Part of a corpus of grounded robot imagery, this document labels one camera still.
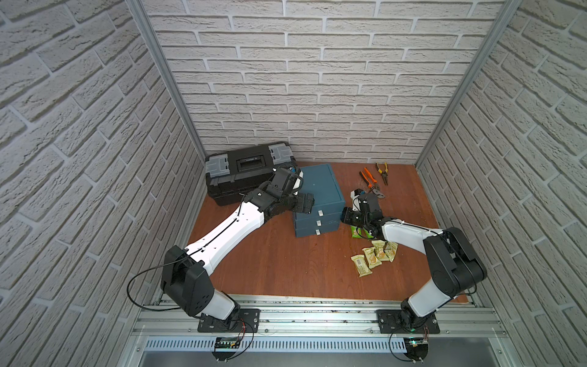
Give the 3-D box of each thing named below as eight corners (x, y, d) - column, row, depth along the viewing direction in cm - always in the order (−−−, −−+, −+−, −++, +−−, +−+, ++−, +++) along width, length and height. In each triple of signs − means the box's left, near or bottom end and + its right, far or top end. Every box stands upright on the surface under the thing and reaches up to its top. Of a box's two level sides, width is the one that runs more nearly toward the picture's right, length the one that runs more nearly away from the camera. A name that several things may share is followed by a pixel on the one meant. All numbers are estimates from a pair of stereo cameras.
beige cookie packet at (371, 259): (368, 269, 87) (369, 267, 85) (362, 250, 91) (363, 248, 89) (380, 267, 87) (382, 265, 85) (373, 248, 92) (375, 246, 90)
